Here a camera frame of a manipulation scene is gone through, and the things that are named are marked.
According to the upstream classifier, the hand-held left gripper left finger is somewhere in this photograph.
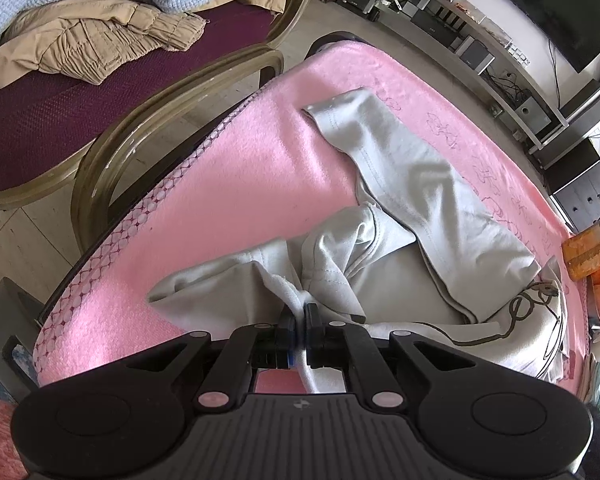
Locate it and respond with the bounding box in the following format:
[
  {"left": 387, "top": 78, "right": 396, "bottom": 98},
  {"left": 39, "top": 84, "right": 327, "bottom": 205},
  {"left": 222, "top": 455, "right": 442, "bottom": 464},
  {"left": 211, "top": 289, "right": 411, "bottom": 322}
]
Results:
[{"left": 125, "top": 305, "right": 298, "bottom": 411}]

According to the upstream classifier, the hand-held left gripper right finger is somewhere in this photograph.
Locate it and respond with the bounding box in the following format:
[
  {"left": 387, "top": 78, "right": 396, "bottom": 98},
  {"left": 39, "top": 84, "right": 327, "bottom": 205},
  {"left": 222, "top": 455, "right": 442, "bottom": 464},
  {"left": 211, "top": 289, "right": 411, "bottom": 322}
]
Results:
[{"left": 304, "top": 303, "right": 481, "bottom": 411}]

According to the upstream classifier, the grey t-shirt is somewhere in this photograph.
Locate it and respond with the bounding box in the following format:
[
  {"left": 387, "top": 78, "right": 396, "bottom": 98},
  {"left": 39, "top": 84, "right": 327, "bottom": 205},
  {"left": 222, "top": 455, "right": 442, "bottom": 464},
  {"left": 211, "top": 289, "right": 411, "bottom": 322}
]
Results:
[{"left": 147, "top": 87, "right": 543, "bottom": 396}]

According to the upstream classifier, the pink printed blanket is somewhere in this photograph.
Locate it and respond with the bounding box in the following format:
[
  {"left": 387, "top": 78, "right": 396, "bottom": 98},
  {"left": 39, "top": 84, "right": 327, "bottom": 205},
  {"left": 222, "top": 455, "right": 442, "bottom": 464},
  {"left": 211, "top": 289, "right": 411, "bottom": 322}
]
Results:
[{"left": 32, "top": 40, "right": 591, "bottom": 401}]

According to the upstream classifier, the cream garment with line print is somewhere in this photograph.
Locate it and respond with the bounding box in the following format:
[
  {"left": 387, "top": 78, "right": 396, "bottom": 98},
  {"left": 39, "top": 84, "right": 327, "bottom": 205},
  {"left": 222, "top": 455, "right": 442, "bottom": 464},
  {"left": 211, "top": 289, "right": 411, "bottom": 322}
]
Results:
[{"left": 370, "top": 257, "right": 571, "bottom": 386}]

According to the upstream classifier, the orange plastic bottle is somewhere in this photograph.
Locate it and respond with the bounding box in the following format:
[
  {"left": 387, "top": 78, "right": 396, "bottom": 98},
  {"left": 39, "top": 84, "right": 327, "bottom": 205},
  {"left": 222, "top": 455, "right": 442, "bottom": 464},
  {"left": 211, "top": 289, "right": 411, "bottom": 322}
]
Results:
[{"left": 562, "top": 212, "right": 600, "bottom": 281}]

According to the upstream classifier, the grey subwoofer speaker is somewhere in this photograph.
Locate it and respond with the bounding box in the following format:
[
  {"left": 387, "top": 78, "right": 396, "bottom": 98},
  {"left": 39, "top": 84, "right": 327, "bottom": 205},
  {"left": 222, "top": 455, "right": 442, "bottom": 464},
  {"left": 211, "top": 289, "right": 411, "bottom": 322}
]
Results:
[{"left": 512, "top": 95, "right": 553, "bottom": 136}]

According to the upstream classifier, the small grey speaker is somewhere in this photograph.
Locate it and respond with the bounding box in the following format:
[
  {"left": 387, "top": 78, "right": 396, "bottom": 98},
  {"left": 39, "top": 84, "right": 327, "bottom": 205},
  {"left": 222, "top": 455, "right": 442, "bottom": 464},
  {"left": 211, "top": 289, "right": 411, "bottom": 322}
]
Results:
[{"left": 457, "top": 37, "right": 496, "bottom": 73}]

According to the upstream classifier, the white tv stand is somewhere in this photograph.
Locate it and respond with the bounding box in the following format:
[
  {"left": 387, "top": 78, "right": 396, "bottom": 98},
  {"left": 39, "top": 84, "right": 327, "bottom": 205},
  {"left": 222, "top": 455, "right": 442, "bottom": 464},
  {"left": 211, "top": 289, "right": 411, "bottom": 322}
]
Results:
[{"left": 340, "top": 0, "right": 571, "bottom": 148}]

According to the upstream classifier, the beige ruched garment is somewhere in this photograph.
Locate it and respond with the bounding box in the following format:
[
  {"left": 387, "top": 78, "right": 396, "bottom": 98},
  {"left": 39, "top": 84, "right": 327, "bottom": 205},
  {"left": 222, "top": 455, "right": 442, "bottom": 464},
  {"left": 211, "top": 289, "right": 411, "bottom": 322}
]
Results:
[{"left": 0, "top": 0, "right": 293, "bottom": 93}]

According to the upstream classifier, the black television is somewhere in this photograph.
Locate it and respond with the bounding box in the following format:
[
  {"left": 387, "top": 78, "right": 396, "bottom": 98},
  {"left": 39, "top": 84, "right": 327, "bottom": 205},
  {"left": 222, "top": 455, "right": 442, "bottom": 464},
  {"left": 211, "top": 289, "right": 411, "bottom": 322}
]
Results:
[{"left": 460, "top": 0, "right": 600, "bottom": 73}]

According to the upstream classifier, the maroon chair with gold frame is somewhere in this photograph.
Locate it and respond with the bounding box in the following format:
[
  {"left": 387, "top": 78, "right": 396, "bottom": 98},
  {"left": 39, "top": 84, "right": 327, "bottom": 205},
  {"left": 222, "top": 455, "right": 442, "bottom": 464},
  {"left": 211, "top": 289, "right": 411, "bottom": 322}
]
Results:
[{"left": 0, "top": 0, "right": 336, "bottom": 256}]

